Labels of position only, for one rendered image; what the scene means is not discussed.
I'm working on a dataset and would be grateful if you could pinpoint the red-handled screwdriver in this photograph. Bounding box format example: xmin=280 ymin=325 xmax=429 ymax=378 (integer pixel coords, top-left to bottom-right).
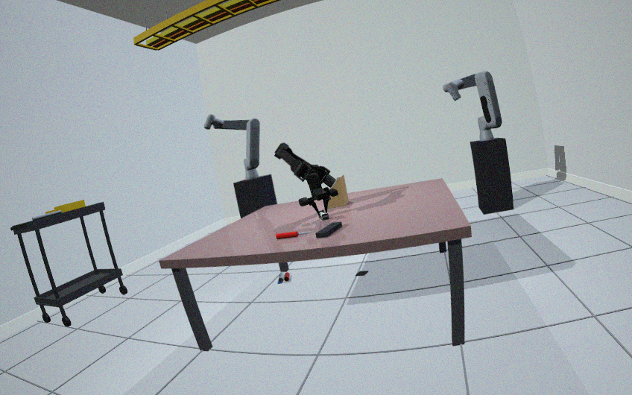
xmin=276 ymin=232 xmax=312 ymax=239

